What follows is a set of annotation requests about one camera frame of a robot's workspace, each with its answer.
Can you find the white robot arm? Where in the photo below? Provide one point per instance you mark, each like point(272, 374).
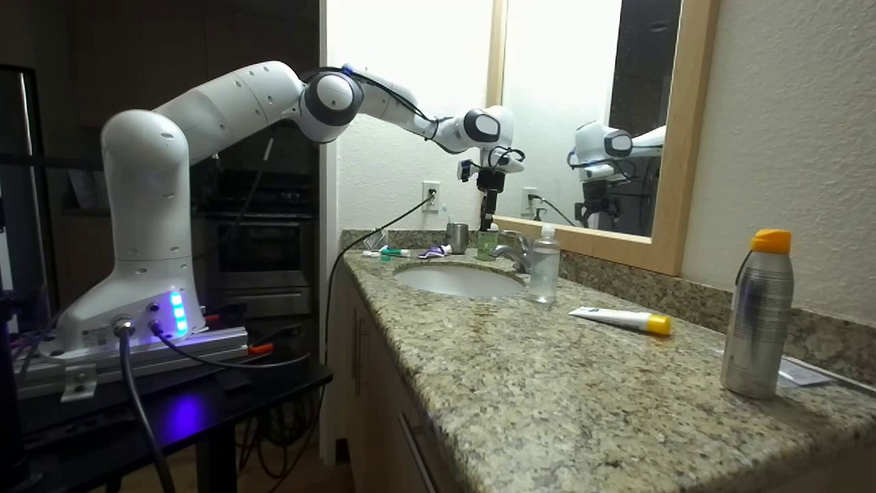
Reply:
point(148, 156)

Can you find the wooden framed mirror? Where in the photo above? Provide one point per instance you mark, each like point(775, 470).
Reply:
point(552, 66)

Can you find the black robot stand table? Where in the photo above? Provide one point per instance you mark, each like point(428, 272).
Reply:
point(85, 445)

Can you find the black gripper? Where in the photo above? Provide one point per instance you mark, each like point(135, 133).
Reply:
point(489, 170)

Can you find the white oval sink basin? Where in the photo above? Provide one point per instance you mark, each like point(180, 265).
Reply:
point(462, 281)

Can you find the white tube with yellow cap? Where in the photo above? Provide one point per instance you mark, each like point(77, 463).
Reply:
point(627, 317)

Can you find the chrome tap with handle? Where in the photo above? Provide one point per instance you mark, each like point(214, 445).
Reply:
point(517, 249)

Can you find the green white toothpaste tube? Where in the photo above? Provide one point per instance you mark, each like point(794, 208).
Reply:
point(387, 253)

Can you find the white wall outlet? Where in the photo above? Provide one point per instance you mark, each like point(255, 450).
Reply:
point(432, 194)

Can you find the silver spray bottle orange cap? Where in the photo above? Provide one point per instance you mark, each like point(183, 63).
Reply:
point(760, 316)

